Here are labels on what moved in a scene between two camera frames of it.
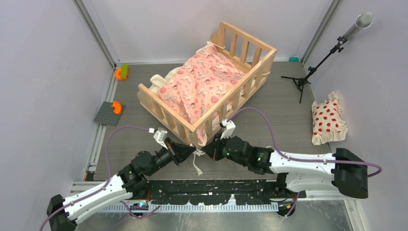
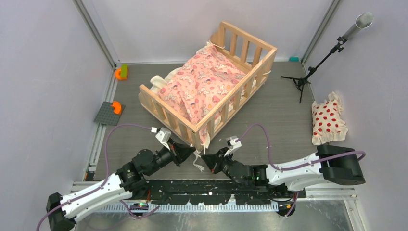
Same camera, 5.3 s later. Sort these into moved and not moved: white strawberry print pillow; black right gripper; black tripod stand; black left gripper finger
Moved: black right gripper
Not moved: white strawberry print pillow; black left gripper finger; black tripod stand
